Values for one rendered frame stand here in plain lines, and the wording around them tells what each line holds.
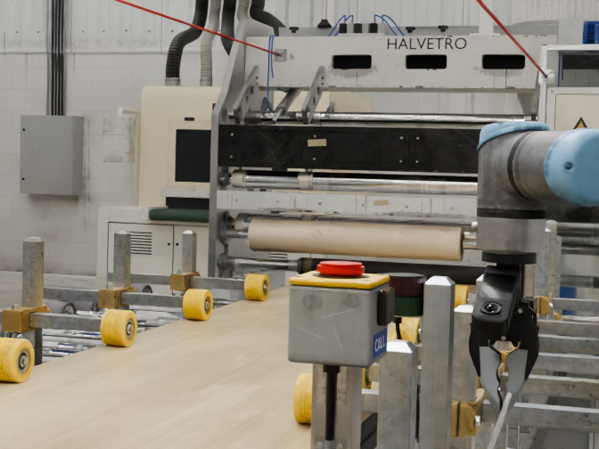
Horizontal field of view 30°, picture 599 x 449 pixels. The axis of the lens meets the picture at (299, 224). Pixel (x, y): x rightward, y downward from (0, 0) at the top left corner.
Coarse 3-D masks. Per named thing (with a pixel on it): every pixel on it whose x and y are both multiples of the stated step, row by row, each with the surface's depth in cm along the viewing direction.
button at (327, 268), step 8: (320, 264) 93; (328, 264) 92; (336, 264) 92; (344, 264) 92; (352, 264) 93; (360, 264) 93; (320, 272) 92; (328, 272) 92; (336, 272) 91; (344, 272) 91; (352, 272) 92; (360, 272) 92
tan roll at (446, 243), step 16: (256, 224) 420; (272, 224) 418; (288, 224) 417; (304, 224) 415; (320, 224) 414; (336, 224) 412; (352, 224) 411; (368, 224) 410; (384, 224) 409; (400, 224) 408; (256, 240) 419; (272, 240) 417; (288, 240) 415; (304, 240) 413; (320, 240) 411; (336, 240) 410; (352, 240) 408; (368, 240) 406; (384, 240) 404; (400, 240) 403; (416, 240) 401; (432, 240) 400; (448, 240) 398; (464, 240) 402; (368, 256) 411; (384, 256) 408; (400, 256) 406; (416, 256) 404; (432, 256) 402; (448, 256) 400
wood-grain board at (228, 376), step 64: (192, 320) 292; (256, 320) 296; (0, 384) 203; (64, 384) 204; (128, 384) 206; (192, 384) 208; (256, 384) 209; (0, 448) 158; (64, 448) 159; (128, 448) 160; (192, 448) 161; (256, 448) 162
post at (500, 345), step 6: (498, 342) 214; (504, 342) 213; (510, 342) 214; (498, 348) 214; (504, 348) 213; (510, 348) 215; (504, 396) 214; (504, 426) 214; (504, 432) 214; (498, 438) 214; (504, 438) 214; (498, 444) 215; (504, 444) 214
